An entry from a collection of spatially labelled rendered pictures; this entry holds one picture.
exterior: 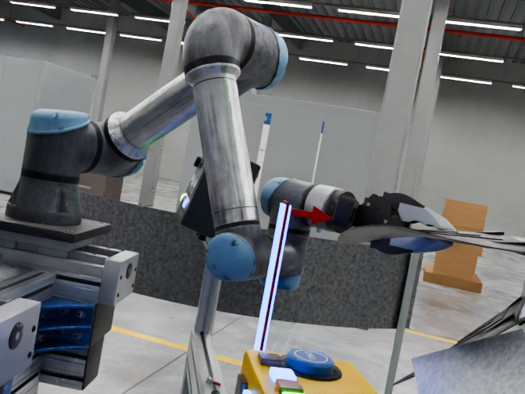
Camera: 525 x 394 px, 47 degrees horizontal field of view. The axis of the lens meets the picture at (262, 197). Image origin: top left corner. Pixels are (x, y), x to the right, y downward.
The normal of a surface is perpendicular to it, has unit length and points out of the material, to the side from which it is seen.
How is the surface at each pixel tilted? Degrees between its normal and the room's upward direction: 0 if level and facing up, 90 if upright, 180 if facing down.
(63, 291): 90
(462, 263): 90
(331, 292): 90
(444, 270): 90
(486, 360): 55
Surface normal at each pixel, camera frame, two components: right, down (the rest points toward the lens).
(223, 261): -0.57, -0.06
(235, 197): 0.14, -0.21
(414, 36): -0.27, 0.00
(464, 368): -0.47, -0.63
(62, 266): -0.07, 0.04
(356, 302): 0.40, 0.12
